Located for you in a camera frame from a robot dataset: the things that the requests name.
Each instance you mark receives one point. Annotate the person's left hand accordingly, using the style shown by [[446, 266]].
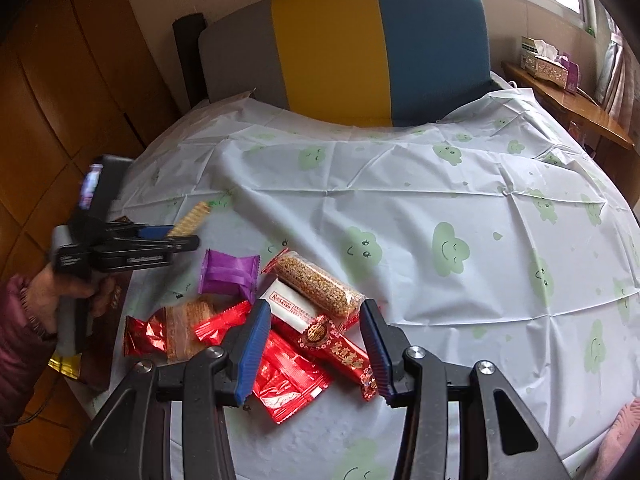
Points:
[[40, 295]]

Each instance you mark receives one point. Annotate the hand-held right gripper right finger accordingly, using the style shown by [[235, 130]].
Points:
[[375, 345]]

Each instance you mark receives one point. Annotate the small shiny red packet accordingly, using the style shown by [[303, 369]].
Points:
[[220, 322]]

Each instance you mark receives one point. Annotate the maroon gift box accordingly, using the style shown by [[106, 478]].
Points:
[[97, 375]]

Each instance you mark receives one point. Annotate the grey yellow blue chair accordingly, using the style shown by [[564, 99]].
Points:
[[325, 50]]

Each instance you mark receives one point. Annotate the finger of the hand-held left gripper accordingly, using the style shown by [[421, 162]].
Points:
[[155, 233], [150, 245]]

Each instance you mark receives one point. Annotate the white cloud print tablecloth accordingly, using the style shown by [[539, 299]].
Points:
[[400, 200]]

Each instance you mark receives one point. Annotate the red ornate snack packet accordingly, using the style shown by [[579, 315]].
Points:
[[335, 347]]

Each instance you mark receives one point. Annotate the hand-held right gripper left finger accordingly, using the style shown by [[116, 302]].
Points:
[[252, 350]]

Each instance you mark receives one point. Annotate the pink cloth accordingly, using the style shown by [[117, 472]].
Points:
[[622, 440]]

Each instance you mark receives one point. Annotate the clear cracker packet red ends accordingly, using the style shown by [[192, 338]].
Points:
[[175, 330]]

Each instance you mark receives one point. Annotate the clear grain bar packet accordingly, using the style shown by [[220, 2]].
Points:
[[315, 282]]

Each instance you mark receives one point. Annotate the purple box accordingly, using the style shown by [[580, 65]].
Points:
[[572, 75]]

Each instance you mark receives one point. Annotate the patterned beige box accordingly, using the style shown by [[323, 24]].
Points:
[[550, 72]]

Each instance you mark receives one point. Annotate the white and red snack packet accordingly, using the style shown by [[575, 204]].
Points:
[[290, 310]]

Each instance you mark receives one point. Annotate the pale curtain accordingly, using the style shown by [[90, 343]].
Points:
[[617, 70]]

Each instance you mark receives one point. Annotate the purple snack packet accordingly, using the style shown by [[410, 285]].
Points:
[[227, 275]]

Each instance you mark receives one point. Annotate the striped yellow wafer roll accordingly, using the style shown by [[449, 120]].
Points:
[[187, 222]]

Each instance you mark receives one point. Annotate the large shiny red packet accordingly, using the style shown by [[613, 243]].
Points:
[[287, 380]]

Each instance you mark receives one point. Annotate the person's left forearm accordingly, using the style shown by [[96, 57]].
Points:
[[20, 360]]

